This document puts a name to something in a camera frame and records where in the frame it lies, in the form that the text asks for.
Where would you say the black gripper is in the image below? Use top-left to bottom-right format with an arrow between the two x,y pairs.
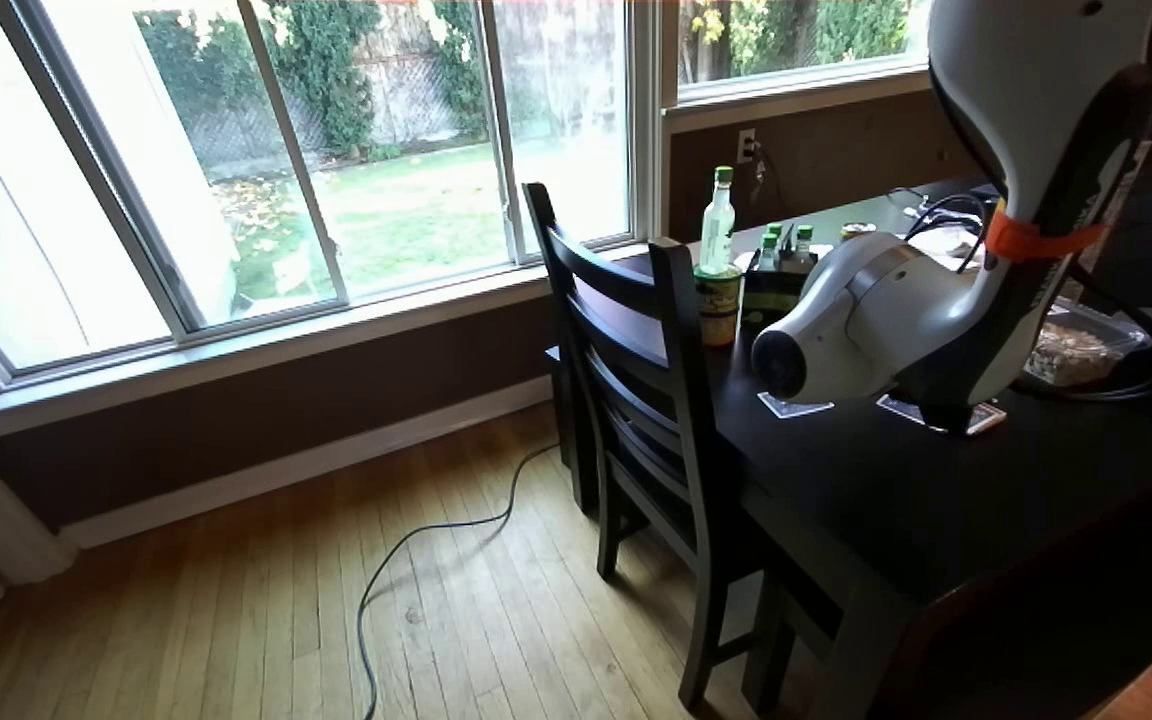
891,356 -> 1008,439

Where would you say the clear plastic bag of food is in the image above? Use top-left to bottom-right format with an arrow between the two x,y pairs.
1019,309 -> 1128,391

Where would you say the black box with green markers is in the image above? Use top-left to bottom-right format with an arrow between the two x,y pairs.
740,219 -> 824,335

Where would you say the labelled round tin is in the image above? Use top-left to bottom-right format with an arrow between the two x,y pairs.
692,267 -> 746,356

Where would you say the green glass bottle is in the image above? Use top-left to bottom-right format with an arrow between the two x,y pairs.
698,158 -> 746,278

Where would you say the dark wooden chair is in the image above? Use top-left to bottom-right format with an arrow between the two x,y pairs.
522,178 -> 829,717

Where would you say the orange strap on arm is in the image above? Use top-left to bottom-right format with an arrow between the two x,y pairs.
981,203 -> 1112,267

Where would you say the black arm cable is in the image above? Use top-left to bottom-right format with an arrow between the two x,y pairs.
1016,44 -> 1152,406

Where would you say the small white window frame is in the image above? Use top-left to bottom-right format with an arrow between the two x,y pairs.
652,0 -> 944,135

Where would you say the grey floor cable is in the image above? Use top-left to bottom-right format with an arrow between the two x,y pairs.
352,435 -> 561,720

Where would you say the large white window frame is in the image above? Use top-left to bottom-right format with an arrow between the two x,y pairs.
0,0 -> 669,444

